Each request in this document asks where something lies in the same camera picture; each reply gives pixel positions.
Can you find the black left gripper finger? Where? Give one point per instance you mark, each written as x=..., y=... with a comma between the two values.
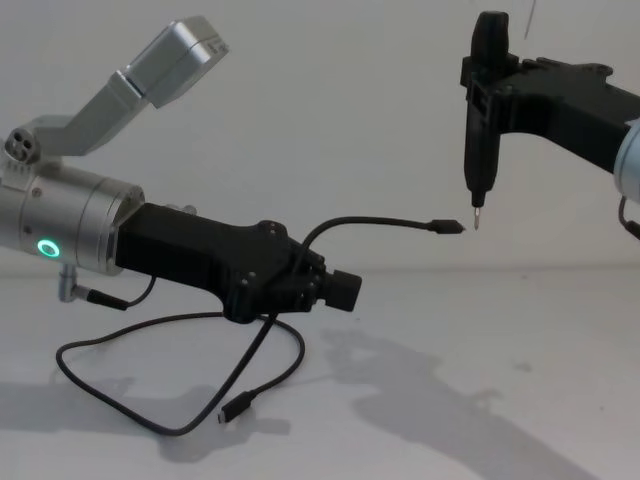
x=340, y=301
x=320, y=277

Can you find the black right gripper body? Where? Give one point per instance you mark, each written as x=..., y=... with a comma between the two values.
x=575, y=105

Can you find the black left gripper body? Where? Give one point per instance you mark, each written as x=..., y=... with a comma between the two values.
x=200, y=250

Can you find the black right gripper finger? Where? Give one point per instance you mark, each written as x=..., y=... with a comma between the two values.
x=509, y=112
x=507, y=72

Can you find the black electric screwdriver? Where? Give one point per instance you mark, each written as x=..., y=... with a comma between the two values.
x=482, y=150

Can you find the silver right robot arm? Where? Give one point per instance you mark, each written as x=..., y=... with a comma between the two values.
x=631, y=160

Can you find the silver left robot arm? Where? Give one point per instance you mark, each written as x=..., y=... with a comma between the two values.
x=75, y=225

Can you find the white table cloth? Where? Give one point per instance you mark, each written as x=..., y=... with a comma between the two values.
x=450, y=380

